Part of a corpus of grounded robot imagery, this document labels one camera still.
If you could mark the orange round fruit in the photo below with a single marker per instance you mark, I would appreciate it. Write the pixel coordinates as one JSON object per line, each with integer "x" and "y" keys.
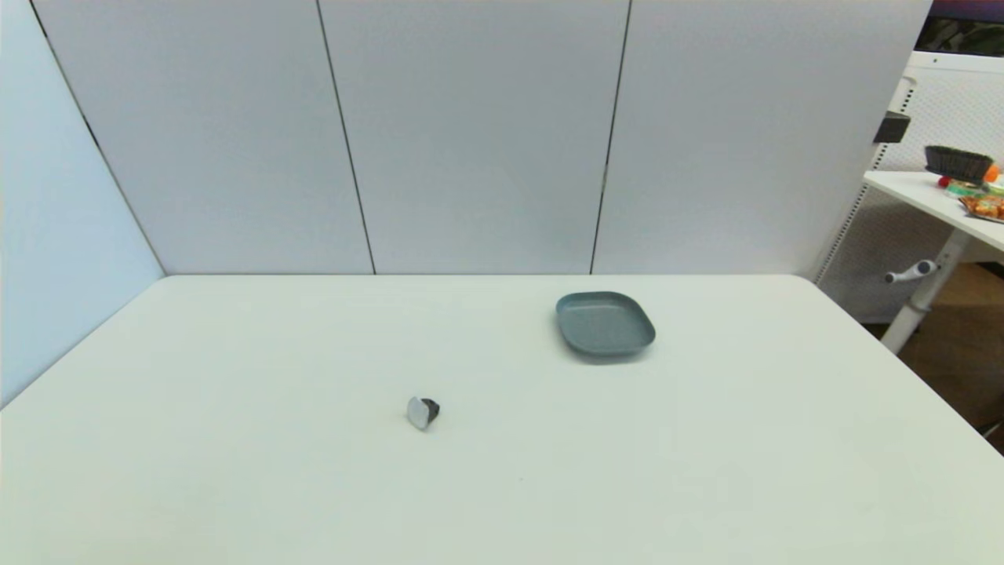
{"x": 994, "y": 173}

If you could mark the silver foil coffee capsule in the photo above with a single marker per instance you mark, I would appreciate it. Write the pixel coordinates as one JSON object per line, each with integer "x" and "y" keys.
{"x": 421, "y": 413}

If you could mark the dark screen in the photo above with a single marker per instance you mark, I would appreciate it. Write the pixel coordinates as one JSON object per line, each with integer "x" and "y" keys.
{"x": 969, "y": 27}

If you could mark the grey rounded square plate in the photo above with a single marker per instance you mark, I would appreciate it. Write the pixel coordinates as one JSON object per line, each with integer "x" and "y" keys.
{"x": 605, "y": 323}

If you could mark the orange snack bag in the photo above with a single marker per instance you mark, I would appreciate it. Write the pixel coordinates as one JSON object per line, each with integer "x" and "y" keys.
{"x": 987, "y": 207}

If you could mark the black woven basket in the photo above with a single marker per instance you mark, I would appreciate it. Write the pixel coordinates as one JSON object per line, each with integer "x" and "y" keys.
{"x": 958, "y": 163}

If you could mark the small black box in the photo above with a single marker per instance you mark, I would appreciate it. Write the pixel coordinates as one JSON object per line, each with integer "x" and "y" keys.
{"x": 892, "y": 127}

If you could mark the white perforated pegboard panel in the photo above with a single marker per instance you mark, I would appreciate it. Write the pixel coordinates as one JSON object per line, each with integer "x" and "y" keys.
{"x": 949, "y": 110}

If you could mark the white side table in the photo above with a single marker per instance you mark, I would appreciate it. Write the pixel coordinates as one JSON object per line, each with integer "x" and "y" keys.
{"x": 925, "y": 196}

